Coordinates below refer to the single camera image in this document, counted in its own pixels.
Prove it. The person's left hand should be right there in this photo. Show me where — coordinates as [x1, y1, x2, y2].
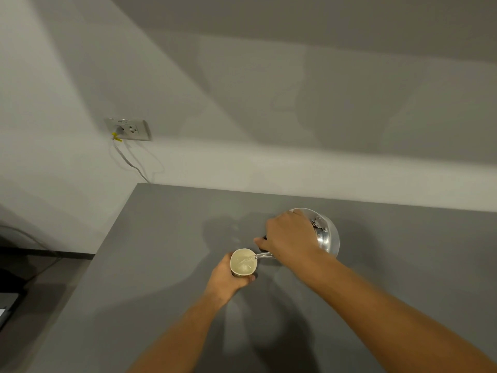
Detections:
[204, 252, 257, 305]

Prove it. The person's right hand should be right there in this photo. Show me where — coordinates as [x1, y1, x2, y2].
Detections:
[253, 210, 330, 272]

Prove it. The white cup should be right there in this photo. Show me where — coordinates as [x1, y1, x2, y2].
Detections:
[230, 248, 258, 278]

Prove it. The person's right forearm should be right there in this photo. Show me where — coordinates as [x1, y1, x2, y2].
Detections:
[287, 254, 497, 373]

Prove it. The person's left forearm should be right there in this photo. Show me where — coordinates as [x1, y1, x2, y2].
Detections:
[126, 292, 230, 373]

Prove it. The silver metal pot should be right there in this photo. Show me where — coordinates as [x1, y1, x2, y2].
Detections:
[289, 207, 340, 257]

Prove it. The white cable with yellow tie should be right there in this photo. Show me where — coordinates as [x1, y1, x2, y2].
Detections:
[111, 132, 153, 184]

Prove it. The white wall socket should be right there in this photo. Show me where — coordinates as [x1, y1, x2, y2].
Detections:
[107, 118, 152, 142]

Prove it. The black cable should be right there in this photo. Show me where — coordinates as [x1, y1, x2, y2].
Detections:
[0, 224, 63, 280]

